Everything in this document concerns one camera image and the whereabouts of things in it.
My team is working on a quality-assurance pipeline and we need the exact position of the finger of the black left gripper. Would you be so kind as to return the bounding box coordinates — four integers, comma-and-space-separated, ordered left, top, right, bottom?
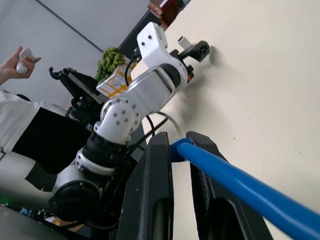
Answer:
180, 44, 197, 60
193, 40, 211, 63

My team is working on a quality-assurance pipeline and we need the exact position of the person in white shirt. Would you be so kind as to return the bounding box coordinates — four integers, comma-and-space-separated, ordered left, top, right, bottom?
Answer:
0, 86, 42, 154

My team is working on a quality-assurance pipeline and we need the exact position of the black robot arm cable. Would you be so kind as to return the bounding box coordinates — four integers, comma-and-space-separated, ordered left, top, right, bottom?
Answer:
124, 53, 141, 86

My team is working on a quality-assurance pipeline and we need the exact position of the person's bare hand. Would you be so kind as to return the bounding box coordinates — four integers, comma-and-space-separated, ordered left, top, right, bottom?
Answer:
0, 46, 42, 86

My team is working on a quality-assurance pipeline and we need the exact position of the white coupler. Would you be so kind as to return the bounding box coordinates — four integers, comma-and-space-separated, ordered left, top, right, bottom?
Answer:
177, 36, 192, 51

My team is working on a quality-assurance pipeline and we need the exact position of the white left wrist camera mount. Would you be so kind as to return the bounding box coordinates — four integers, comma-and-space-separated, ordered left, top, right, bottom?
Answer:
136, 21, 189, 87

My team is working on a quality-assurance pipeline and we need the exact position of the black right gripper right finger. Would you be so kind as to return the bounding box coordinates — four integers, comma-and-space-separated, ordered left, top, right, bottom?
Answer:
186, 130, 276, 240

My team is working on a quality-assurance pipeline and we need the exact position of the white handheld controller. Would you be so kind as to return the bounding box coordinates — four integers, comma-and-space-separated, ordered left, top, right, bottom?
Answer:
16, 47, 37, 75

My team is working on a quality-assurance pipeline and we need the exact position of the silver robot torso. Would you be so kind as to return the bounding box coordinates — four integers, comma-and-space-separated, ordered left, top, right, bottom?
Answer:
0, 149, 59, 209

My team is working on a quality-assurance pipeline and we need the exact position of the white cable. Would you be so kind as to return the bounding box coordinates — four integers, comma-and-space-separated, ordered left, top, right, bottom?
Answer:
156, 111, 181, 141

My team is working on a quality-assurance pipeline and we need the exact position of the green banana bunch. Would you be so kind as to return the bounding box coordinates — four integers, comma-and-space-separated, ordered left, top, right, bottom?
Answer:
95, 47, 125, 82

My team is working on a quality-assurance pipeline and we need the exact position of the red brown box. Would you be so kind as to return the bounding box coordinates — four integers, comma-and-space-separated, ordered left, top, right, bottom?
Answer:
147, 0, 186, 31

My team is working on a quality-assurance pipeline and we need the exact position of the cardboard box with yellow tape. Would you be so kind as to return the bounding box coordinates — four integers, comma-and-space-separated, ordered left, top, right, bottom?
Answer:
96, 59, 139, 99

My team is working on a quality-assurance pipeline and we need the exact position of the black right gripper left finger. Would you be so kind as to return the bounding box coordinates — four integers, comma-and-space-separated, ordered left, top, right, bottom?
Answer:
117, 131, 175, 240

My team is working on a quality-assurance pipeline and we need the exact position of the blue cable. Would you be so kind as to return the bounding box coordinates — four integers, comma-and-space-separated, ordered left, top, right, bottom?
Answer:
169, 138, 320, 240

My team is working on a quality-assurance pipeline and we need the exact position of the black stand with hook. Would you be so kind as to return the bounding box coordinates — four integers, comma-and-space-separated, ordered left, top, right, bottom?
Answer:
48, 66, 107, 124

